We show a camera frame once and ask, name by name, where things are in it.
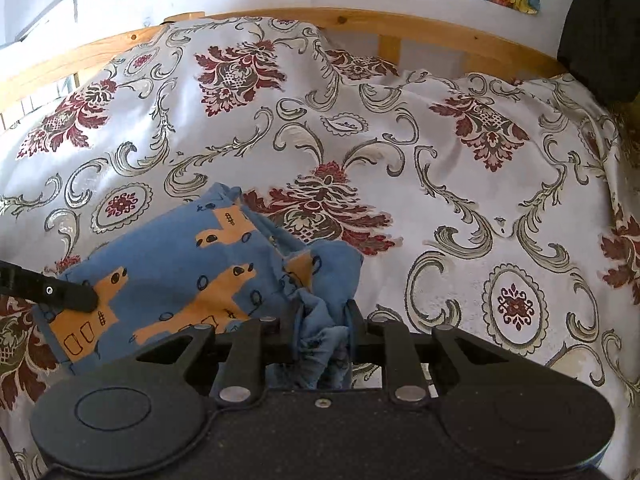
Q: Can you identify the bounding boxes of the blue patterned pants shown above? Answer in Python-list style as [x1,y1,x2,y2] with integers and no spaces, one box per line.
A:
[32,183,362,389]

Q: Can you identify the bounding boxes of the floral white bedspread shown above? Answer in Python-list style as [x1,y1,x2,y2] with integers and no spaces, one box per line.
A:
[1,18,639,479]

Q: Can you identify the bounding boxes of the dark cushion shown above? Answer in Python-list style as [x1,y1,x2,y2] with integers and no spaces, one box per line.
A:
[558,0,640,103]

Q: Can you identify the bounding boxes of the wooden bed frame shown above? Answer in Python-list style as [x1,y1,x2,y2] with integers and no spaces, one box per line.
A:
[1,8,565,110]

